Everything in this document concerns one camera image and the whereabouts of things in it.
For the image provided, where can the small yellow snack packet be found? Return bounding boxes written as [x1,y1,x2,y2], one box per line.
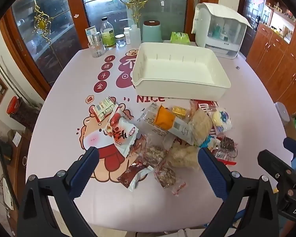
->
[171,106,188,118]

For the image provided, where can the nut cake packet red edge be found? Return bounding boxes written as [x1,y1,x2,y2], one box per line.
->
[154,162,186,197]

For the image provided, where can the red white snack packet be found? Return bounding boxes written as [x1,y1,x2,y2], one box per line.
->
[106,112,139,157]

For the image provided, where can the puffed rice cracker packet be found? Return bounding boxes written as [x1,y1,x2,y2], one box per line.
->
[166,144,201,171]

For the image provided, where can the clear nut bar packet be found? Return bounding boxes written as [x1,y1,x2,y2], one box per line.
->
[138,143,167,167]

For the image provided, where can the clear drinking glass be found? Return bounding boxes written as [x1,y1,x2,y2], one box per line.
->
[88,39,106,58]

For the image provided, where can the teal ceramic canister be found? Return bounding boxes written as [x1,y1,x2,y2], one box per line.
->
[141,20,163,43]

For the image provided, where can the blue white round cake packet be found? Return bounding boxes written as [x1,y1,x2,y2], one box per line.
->
[211,107,233,134]

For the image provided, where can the wooden display shelf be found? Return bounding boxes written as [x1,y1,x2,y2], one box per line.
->
[261,0,296,45]

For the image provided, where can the translucent plastic bottle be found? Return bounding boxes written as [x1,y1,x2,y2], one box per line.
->
[130,24,141,44]

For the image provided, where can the dark storage container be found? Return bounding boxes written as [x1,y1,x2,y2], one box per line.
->
[10,97,40,131]

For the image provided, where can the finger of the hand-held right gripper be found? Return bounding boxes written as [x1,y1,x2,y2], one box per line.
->
[283,137,296,158]
[258,149,296,190]

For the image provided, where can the grey stool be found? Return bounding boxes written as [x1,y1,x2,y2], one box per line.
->
[274,102,290,122]

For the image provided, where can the white countertop cup cabinet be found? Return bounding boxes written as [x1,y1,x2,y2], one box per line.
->
[195,4,247,60]

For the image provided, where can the orange white snack packet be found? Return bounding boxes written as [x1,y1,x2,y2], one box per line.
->
[153,105,195,145]

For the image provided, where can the wooden framed glass door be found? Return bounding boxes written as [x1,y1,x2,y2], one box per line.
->
[64,0,221,51]
[0,0,89,102]

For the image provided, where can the wooden cabinets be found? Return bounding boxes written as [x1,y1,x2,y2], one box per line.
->
[245,22,296,109]

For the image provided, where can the green yellow snack packet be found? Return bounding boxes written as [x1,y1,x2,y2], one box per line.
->
[92,96,119,122]

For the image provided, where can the red round tin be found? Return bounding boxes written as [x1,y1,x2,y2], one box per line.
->
[6,96,20,115]

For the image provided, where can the small glass jar gold lid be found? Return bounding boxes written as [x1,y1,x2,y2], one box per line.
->
[115,34,127,48]

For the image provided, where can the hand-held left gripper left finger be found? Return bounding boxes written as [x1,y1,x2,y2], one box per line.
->
[17,146,100,237]

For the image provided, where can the pale cracker packet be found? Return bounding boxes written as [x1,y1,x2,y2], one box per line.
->
[189,109,214,146]

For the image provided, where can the white plastic bin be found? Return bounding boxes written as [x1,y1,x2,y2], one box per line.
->
[131,42,231,101]

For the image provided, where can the red white striped packet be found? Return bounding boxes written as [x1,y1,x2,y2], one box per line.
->
[192,100,219,115]

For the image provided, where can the white blue carton box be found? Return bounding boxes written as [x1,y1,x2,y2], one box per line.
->
[85,26,97,43]

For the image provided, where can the glass bottle with green label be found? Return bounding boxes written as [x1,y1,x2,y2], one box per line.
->
[100,17,117,49]

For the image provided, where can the clear packet with black print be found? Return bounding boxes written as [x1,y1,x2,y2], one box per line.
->
[137,104,163,135]

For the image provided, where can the green tissue pack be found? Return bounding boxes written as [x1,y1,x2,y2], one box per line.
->
[170,31,191,45]

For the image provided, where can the white cloth cover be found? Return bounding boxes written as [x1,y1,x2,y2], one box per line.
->
[191,2,254,34]

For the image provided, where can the blue snack packet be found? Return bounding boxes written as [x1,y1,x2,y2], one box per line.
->
[200,134,221,151]

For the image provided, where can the dark brown snack packet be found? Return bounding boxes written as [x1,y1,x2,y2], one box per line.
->
[213,136,237,160]

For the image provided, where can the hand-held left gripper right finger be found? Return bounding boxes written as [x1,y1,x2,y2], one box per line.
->
[197,147,279,237]

